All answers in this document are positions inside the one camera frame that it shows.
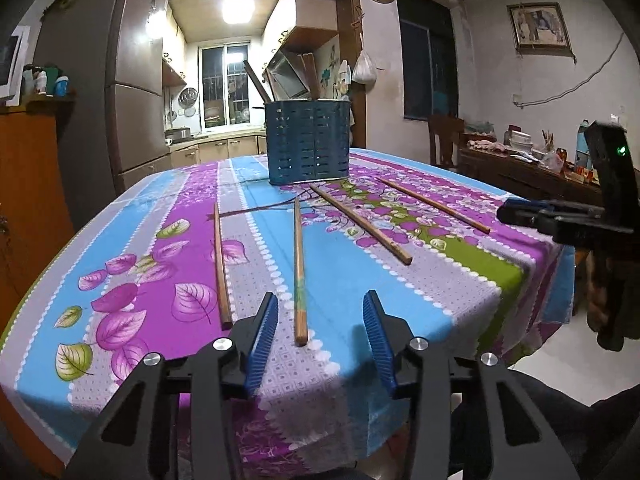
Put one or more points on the framed elephant picture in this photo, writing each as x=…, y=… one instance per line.
x=540, y=27

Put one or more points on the kitchen window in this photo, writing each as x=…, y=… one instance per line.
x=220, y=85

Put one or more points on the blue perforated utensil holder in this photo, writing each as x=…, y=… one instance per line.
x=305, y=145

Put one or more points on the small blue cup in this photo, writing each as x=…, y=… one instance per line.
x=61, y=87

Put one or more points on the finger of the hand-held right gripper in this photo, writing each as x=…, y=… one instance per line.
x=520, y=220
x=525, y=204

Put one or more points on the dark barred window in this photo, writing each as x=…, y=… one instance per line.
x=425, y=60

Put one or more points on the pink crumpled cloth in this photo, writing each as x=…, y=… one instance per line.
x=487, y=146

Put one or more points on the wooden cabinet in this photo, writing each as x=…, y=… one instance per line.
x=30, y=170

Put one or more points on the dark green container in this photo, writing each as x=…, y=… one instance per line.
x=51, y=72

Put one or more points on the cream kitchen base cabinets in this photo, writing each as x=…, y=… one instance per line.
x=215, y=150

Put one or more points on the wooden chair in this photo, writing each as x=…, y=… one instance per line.
x=445, y=135

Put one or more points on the blue thermos bottle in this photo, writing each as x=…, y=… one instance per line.
x=582, y=145

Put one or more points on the white microwave oven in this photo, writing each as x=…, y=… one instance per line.
x=10, y=65

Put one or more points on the wooden chopstick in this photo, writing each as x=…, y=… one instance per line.
x=220, y=260
x=432, y=205
x=360, y=223
x=299, y=270

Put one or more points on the stack of white bowls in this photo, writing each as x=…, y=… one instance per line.
x=521, y=140

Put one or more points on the floral striped tablecloth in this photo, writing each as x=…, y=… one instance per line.
x=150, y=220

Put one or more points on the kitchen ceiling light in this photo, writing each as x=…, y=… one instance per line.
x=239, y=5

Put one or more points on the dark wooden dining table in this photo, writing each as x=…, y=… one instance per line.
x=500, y=175

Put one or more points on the cream kitchen wall cabinets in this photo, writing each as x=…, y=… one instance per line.
x=172, y=55

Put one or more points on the small white bottle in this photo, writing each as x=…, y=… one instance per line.
x=41, y=84

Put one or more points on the person's right hand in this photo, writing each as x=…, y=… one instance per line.
x=597, y=290

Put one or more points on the white hanging plastic bag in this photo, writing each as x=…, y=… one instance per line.
x=362, y=71

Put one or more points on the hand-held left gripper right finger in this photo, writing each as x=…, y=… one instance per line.
x=378, y=345

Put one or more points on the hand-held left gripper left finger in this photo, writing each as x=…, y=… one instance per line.
x=262, y=345

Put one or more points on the grey refrigerator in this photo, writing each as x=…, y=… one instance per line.
x=100, y=60

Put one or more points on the steel range hood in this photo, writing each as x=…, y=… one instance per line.
x=290, y=70

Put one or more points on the hanging metal colander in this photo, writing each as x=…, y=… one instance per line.
x=188, y=100

